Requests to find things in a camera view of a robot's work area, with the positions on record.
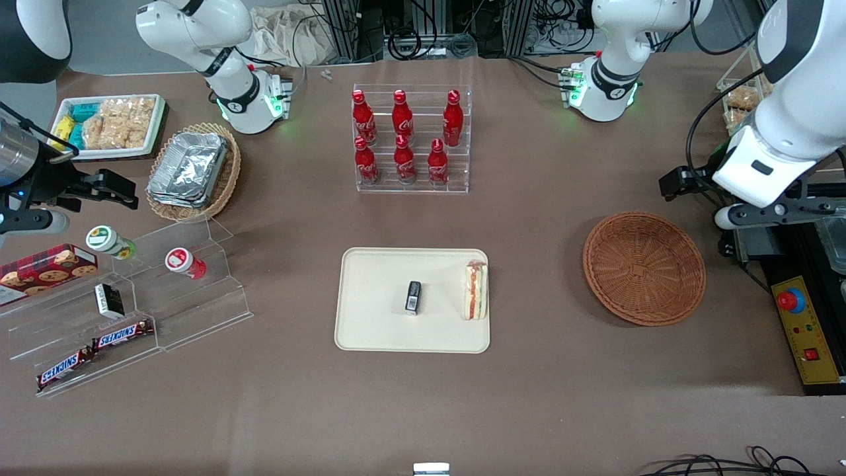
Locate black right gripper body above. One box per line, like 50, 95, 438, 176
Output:
12, 143, 84, 208

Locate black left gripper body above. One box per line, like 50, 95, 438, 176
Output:
693, 168, 732, 200

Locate triangle sandwich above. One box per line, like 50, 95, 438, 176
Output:
462, 260, 489, 322

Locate white plastic snack tray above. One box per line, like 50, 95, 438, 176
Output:
50, 93, 167, 162

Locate brown round wicker basket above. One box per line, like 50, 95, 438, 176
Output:
582, 211, 707, 327

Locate light oval wicker basket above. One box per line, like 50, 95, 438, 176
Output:
145, 122, 243, 224

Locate beige rectangular tray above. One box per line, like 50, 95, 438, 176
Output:
334, 247, 491, 354

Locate green lidded drink bottle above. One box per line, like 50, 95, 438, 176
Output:
85, 225, 138, 260

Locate bagged rice crackers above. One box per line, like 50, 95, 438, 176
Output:
82, 97, 157, 151

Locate stacked aluminium foil trays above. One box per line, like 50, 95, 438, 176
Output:
146, 131, 229, 210

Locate red cookie box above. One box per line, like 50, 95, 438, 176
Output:
0, 243, 99, 307

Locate black and white small box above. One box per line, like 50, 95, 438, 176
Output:
93, 282, 126, 320

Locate red lidded drink bottle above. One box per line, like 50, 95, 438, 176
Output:
164, 247, 208, 281

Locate Snickers chocolate bar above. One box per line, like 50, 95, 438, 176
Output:
91, 318, 155, 352
36, 346, 96, 391

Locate clear acrylic step shelf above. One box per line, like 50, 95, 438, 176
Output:
111, 214, 254, 352
0, 263, 163, 399

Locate clear plastic container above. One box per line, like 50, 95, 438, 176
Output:
816, 217, 846, 276

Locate yellow emergency stop box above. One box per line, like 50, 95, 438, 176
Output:
771, 274, 843, 387

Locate clear acrylic bottle rack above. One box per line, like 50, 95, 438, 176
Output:
352, 83, 473, 195

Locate red cola bottle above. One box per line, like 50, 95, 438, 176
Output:
442, 89, 465, 148
352, 89, 378, 147
354, 136, 381, 186
393, 134, 418, 185
426, 138, 451, 188
391, 89, 415, 143

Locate beige cloth bag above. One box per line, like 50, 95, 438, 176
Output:
247, 4, 335, 67

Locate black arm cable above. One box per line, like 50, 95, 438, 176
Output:
685, 0, 767, 176

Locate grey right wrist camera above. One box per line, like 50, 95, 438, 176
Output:
0, 208, 70, 236

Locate grey metal bracket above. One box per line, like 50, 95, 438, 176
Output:
731, 223, 783, 264

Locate white wire snack basket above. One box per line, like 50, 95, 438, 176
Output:
716, 41, 775, 143

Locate aluminium frame post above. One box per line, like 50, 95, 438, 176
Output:
505, 0, 537, 58
321, 0, 362, 64

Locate black floor cables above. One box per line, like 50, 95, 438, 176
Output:
636, 446, 846, 476

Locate coiled black cable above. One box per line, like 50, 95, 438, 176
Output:
386, 25, 424, 61

